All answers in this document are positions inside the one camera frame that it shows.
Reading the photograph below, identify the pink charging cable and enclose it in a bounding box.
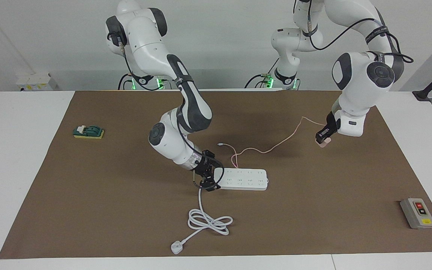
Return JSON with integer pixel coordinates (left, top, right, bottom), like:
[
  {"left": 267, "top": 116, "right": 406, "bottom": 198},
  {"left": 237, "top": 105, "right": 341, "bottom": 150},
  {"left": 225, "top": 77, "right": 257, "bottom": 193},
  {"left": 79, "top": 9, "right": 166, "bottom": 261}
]
[{"left": 218, "top": 116, "right": 329, "bottom": 168}]

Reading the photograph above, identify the white power strip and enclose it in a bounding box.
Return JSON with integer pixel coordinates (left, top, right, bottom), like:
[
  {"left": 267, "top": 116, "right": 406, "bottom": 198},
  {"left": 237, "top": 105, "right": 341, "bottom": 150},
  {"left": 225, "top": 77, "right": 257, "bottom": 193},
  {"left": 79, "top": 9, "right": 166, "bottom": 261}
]
[{"left": 214, "top": 168, "right": 269, "bottom": 192}]

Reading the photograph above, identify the brown table mat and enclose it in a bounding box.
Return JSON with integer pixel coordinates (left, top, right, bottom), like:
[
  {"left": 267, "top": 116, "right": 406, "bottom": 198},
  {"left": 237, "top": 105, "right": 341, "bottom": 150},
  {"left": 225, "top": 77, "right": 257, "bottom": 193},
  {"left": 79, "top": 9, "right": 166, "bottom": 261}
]
[{"left": 0, "top": 89, "right": 432, "bottom": 260}]

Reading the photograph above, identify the white box with yellow labels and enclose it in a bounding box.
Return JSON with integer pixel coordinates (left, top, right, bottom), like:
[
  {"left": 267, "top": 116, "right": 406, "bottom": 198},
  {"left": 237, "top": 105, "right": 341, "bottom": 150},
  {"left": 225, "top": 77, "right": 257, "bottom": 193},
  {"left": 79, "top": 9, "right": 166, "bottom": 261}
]
[{"left": 15, "top": 73, "right": 58, "bottom": 92}]

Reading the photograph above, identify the white power cord with plug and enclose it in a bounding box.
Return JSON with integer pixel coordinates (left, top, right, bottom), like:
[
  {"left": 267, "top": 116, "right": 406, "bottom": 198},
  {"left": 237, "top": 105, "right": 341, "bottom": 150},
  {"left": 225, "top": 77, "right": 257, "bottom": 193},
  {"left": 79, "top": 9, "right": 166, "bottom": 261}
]
[{"left": 171, "top": 186, "right": 234, "bottom": 255}]

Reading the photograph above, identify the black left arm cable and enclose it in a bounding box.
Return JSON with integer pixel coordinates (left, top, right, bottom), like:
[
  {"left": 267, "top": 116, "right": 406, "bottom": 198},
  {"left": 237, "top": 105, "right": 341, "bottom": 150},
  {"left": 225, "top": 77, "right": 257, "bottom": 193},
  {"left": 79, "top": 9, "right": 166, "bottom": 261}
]
[{"left": 295, "top": 0, "right": 414, "bottom": 64}]

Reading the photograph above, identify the grey on-off switch box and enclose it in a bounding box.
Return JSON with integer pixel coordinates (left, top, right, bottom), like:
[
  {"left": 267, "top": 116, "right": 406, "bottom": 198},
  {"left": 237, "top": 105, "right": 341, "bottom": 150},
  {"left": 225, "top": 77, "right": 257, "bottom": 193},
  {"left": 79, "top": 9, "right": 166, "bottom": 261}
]
[{"left": 400, "top": 198, "right": 432, "bottom": 230}]

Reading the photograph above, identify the green knife switch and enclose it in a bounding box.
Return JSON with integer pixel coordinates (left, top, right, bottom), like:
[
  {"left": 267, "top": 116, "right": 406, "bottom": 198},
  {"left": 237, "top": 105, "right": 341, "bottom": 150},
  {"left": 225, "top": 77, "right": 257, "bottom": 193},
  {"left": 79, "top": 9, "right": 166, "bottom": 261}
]
[{"left": 73, "top": 125, "right": 105, "bottom": 140}]

